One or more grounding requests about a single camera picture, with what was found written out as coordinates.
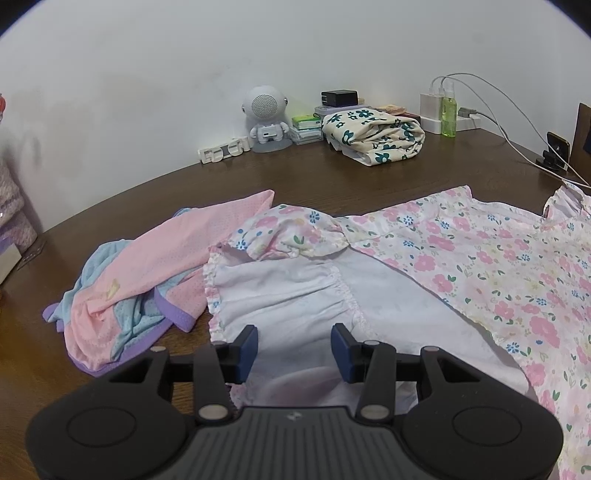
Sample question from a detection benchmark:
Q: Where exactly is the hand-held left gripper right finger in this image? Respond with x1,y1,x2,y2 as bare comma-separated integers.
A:
331,323,481,423

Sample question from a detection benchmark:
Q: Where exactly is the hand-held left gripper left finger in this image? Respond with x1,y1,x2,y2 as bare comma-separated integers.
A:
107,324,258,424

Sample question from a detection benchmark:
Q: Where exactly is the pink floral dress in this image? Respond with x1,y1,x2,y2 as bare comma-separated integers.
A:
203,185,591,480

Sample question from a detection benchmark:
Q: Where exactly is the pink blue mesh garment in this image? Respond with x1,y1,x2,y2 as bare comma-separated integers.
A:
42,189,275,377

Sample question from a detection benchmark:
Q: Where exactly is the white letter ornament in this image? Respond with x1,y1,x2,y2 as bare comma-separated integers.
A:
198,137,251,164

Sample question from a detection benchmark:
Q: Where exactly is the folded cream teal-flower cloth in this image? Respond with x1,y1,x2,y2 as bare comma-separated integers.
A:
322,107,426,167

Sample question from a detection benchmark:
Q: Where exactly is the small dark card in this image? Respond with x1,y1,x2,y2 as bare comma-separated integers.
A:
18,244,45,271

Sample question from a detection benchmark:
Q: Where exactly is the white robot-shaped speaker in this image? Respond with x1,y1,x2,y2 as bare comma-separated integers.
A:
240,84,294,154

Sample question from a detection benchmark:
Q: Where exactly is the dark red box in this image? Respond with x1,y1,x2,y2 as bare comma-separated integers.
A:
379,104,422,123

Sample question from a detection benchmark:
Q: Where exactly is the beige cardboard box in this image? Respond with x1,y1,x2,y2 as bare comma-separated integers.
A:
0,242,24,284

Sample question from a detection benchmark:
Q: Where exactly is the black charger block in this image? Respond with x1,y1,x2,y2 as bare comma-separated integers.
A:
321,89,360,108

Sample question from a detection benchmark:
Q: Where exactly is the green spray bottle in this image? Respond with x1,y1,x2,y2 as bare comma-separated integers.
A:
441,83,458,138

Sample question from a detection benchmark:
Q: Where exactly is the white power strip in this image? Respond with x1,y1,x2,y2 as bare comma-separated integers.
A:
421,111,483,134

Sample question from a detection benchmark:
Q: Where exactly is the white charger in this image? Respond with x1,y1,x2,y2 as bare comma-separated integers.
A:
420,91,445,121

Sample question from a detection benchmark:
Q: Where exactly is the pink knitted cloth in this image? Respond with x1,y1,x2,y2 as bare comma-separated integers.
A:
0,157,38,250

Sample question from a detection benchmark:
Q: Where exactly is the black phone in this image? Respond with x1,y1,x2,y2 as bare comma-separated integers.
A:
547,131,571,156

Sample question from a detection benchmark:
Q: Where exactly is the brown wooden chair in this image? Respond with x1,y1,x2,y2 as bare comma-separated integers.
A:
570,102,591,178

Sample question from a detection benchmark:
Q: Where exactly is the white charging cable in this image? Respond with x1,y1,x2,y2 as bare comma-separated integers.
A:
457,107,583,178

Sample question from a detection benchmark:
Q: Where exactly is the grey charging cable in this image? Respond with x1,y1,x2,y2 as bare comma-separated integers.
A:
431,72,591,188

